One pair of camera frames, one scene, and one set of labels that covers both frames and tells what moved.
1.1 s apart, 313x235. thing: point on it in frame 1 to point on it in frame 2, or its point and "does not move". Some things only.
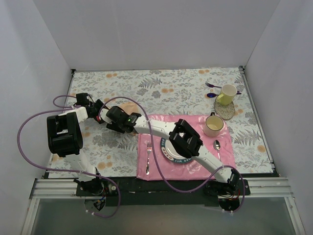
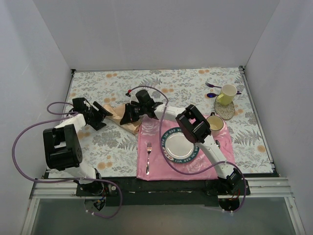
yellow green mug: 227,95 does not move
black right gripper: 104,117 to 132,112
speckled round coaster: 224,112 does not move
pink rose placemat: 220,148 does not move
